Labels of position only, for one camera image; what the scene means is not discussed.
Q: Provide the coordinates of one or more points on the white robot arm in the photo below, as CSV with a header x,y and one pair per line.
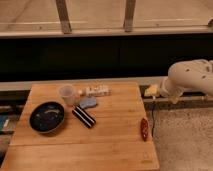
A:
x,y
182,77

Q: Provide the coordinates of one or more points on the black white striped block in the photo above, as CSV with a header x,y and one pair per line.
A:
x,y
84,117

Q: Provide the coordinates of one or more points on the blue sponge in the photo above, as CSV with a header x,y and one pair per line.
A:
x,y
88,102

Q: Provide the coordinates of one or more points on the dark blue bowl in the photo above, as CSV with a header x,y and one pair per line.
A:
x,y
47,117

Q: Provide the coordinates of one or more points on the left metal frame post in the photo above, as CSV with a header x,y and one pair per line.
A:
x,y
63,16

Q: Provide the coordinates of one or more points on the metal frame post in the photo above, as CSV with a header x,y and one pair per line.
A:
x,y
129,15
63,16

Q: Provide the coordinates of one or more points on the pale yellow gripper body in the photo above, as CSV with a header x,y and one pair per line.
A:
x,y
152,91

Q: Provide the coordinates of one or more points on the white toy train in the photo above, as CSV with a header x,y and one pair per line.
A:
x,y
100,90

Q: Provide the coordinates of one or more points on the white ceramic cup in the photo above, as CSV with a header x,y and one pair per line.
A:
x,y
69,94

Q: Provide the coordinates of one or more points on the right metal frame post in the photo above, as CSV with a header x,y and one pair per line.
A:
x,y
129,15

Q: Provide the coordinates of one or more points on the metal rail beam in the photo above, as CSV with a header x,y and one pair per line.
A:
x,y
110,32

